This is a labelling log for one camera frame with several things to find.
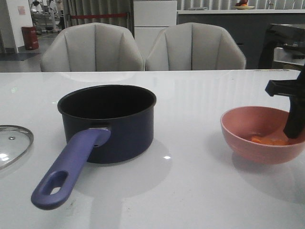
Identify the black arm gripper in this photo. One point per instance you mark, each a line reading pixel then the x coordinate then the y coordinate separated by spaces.
pixel 294 89

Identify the orange ham pieces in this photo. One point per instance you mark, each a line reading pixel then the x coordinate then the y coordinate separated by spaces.
pixel 268 141

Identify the pink bowl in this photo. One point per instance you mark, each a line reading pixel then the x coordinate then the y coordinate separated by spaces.
pixel 241 123

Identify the glass lid blue knob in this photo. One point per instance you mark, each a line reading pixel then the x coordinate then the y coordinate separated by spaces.
pixel 15 141

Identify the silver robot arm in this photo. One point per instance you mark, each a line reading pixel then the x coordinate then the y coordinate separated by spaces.
pixel 294 89

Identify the dark appliance at right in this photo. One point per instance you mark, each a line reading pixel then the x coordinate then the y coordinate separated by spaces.
pixel 283 44

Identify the grey counter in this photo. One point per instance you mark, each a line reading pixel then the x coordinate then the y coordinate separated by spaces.
pixel 247 27

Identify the fruit plate on counter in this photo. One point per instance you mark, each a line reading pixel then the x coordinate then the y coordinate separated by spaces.
pixel 243 5

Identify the right grey upholstered chair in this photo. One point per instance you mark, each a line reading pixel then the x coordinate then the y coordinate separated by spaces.
pixel 194 46

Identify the grey upholstered chair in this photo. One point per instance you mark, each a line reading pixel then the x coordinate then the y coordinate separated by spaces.
pixel 93 47
pixel 194 46

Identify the white cabinet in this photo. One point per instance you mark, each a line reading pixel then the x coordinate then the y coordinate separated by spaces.
pixel 150 17

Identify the left grey upholstered chair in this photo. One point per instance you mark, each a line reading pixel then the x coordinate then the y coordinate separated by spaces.
pixel 93 47

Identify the red barrier tape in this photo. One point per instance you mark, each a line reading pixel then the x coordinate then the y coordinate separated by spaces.
pixel 101 16

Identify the red bin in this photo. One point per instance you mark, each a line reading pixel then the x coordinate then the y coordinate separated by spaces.
pixel 30 37

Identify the blue saucepan with handle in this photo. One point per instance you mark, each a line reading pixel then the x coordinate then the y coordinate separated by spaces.
pixel 103 124

